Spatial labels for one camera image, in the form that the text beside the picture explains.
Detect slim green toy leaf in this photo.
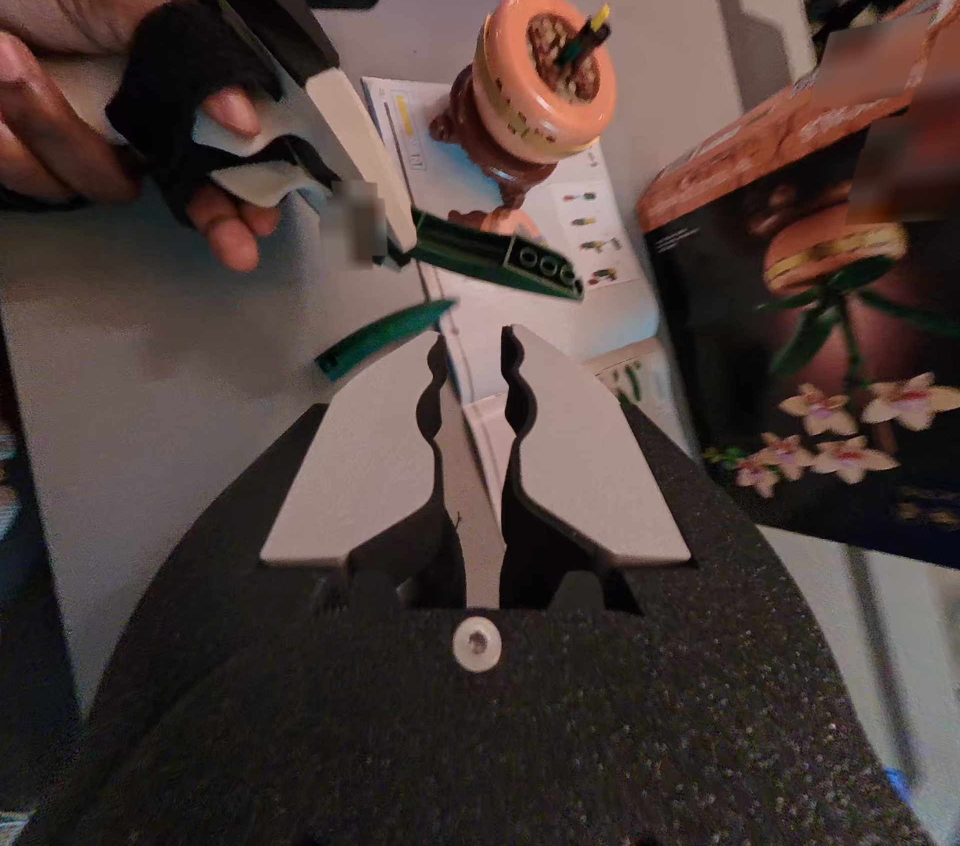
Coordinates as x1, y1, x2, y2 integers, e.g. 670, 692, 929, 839
314, 297, 460, 384

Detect peach toy flower pot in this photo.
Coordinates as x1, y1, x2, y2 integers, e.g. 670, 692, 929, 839
429, 0, 619, 237

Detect dark green studded toy leaf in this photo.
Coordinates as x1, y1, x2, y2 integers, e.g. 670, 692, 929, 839
408, 208, 586, 303

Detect grey desk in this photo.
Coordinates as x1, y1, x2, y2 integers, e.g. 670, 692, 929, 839
0, 0, 935, 798

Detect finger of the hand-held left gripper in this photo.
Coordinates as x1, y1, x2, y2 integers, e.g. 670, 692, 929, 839
304, 69, 419, 258

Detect toy orchid set box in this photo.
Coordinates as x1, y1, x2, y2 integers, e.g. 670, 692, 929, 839
636, 0, 960, 572

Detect toy instruction booklet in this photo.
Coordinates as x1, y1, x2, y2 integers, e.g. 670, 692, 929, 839
360, 75, 648, 337

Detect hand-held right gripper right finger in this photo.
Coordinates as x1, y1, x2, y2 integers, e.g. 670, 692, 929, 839
499, 324, 693, 569

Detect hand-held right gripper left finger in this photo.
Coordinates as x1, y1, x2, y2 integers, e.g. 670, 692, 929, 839
259, 331, 453, 569

